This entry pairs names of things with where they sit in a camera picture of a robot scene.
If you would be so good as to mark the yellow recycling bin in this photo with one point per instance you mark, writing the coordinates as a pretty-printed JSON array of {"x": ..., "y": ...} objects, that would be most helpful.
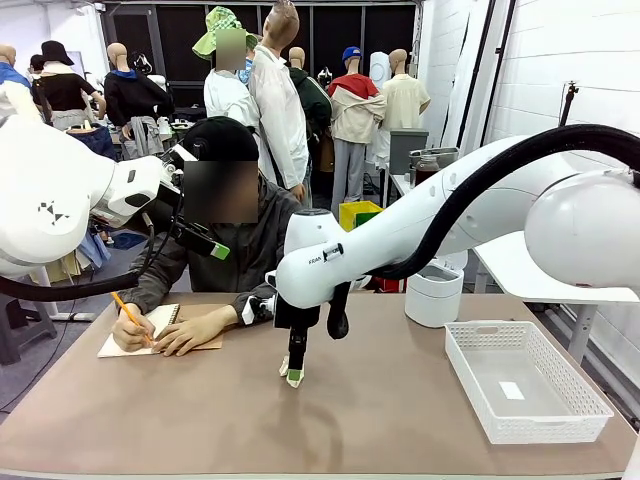
[{"x": 350, "y": 215}]

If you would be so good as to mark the grey stool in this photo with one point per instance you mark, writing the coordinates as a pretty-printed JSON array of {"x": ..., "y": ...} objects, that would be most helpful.
[{"x": 30, "y": 327}]

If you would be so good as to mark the mannequin dark green jacket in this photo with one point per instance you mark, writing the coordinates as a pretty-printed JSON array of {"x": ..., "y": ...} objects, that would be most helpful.
[{"x": 315, "y": 100}]

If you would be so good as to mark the small white basket label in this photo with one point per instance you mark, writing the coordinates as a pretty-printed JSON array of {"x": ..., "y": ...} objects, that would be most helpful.
[{"x": 511, "y": 390}]

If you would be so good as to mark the mannequin black hoodie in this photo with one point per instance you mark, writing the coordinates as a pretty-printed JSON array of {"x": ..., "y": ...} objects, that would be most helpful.
[{"x": 132, "y": 97}]

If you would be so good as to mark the person's right forearm grey sleeve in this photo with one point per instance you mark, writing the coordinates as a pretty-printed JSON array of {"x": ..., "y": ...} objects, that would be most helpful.
[{"x": 160, "y": 285}]

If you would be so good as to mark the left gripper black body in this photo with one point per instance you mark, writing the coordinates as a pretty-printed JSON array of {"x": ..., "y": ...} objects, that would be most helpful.
[{"x": 167, "y": 210}]

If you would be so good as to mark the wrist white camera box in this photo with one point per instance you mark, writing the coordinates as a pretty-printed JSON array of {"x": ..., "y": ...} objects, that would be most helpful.
[
  {"x": 248, "y": 310},
  {"x": 175, "y": 157}
]

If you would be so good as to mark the white round trash can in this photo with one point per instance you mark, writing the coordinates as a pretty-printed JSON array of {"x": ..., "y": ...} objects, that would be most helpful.
[{"x": 432, "y": 300}]

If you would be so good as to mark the mannequin cream shirt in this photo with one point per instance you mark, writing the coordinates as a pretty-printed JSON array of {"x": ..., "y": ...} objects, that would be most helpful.
[{"x": 405, "y": 102}]

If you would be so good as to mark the person's grey jacket torso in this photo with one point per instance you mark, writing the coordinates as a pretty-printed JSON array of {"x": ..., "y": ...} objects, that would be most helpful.
[{"x": 260, "y": 240}]

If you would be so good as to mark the white desk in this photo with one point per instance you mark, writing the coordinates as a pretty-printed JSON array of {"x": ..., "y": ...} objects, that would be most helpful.
[{"x": 505, "y": 265}]

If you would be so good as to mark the person's left forearm grey sleeve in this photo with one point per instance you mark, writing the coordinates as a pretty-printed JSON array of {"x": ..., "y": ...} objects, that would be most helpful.
[{"x": 260, "y": 287}]

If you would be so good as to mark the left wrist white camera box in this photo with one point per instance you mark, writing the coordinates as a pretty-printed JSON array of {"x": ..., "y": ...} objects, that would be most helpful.
[{"x": 175, "y": 157}]

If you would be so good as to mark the white plastic mesh basket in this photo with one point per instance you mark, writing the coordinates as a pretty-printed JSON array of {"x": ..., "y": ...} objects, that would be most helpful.
[{"x": 565, "y": 425}]

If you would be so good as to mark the mannequin white shirt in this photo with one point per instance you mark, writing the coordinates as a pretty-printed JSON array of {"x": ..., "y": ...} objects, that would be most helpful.
[{"x": 227, "y": 100}]

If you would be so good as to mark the green recycling bin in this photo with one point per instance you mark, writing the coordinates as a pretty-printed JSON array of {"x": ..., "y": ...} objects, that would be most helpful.
[{"x": 365, "y": 220}]

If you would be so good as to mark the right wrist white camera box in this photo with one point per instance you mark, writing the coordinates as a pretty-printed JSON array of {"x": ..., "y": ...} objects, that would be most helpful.
[{"x": 248, "y": 310}]

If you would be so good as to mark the black bucket hat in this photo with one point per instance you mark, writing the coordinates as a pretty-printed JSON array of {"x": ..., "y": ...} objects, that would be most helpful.
[{"x": 54, "y": 52}]

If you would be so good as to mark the mannequin black top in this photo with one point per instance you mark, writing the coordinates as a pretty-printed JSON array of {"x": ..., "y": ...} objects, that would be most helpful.
[{"x": 62, "y": 92}]

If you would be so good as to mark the person's left hand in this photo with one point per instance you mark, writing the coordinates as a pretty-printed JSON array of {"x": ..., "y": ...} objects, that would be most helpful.
[{"x": 195, "y": 332}]

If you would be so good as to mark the spiral notebook brown cover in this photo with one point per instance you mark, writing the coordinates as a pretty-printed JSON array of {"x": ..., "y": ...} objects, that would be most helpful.
[{"x": 112, "y": 347}]

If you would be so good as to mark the metal container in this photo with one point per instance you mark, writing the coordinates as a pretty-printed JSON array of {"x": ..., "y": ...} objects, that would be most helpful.
[{"x": 445, "y": 151}]

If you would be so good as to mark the blue jeans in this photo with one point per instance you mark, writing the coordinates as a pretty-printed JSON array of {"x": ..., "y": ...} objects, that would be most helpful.
[{"x": 97, "y": 142}]

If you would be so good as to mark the grey bin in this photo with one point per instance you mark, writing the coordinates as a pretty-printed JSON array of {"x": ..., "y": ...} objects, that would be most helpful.
[{"x": 407, "y": 150}]

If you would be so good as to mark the green checked bucket hat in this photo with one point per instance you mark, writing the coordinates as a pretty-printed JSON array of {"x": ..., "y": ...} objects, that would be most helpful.
[{"x": 210, "y": 35}]

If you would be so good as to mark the blue cap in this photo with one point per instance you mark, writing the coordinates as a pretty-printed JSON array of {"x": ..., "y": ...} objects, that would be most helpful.
[{"x": 351, "y": 51}]

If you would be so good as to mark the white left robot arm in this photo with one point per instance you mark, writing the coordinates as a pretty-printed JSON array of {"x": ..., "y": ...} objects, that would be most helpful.
[{"x": 50, "y": 190}]

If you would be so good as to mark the person's right hand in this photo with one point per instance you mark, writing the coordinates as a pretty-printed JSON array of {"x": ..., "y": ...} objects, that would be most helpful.
[{"x": 132, "y": 335}]

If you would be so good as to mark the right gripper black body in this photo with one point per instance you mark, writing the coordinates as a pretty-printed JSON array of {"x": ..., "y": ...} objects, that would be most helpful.
[{"x": 295, "y": 315}]

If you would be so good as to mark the white oval appliance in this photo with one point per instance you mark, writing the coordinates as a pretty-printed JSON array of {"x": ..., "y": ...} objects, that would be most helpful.
[{"x": 378, "y": 70}]

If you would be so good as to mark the person's head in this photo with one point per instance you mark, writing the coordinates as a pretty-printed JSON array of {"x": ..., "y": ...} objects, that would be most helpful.
[{"x": 225, "y": 192}]

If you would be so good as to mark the black tripod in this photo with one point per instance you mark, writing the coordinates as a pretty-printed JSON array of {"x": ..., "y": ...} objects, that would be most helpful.
[{"x": 568, "y": 105}]

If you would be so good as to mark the white paper piece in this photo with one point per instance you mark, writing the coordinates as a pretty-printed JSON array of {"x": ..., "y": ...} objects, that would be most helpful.
[{"x": 283, "y": 369}]

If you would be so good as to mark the pile of clothes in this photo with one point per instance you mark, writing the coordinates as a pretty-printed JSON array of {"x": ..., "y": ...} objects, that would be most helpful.
[{"x": 95, "y": 250}]

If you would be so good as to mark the red recycling bin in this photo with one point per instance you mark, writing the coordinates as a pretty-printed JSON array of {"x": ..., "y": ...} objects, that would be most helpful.
[{"x": 390, "y": 284}]

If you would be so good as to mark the black baseball cap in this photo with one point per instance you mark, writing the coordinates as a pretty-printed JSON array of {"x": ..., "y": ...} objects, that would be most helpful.
[{"x": 220, "y": 140}]

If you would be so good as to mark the glass jar dark liquid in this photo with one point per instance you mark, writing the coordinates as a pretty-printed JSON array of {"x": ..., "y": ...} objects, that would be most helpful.
[{"x": 426, "y": 172}]

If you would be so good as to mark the small white side table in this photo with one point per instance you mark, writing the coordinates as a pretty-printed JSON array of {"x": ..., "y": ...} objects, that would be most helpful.
[{"x": 400, "y": 185}]

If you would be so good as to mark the mannequin red beige jacket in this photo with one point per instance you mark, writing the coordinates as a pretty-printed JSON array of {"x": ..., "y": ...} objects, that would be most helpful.
[{"x": 355, "y": 115}]

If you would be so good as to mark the mannequin blue white top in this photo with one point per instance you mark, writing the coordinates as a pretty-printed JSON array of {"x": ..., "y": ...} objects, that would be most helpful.
[{"x": 7, "y": 75}]

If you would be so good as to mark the tall mannequin white coat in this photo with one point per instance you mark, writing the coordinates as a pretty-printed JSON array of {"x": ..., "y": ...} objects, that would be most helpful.
[{"x": 277, "y": 110}]

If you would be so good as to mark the yellow pencil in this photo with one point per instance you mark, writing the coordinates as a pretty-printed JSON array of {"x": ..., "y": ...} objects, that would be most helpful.
[{"x": 125, "y": 307}]

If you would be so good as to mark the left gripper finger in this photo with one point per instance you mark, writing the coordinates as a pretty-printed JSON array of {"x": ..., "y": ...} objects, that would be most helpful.
[
  {"x": 197, "y": 231},
  {"x": 210, "y": 248}
]

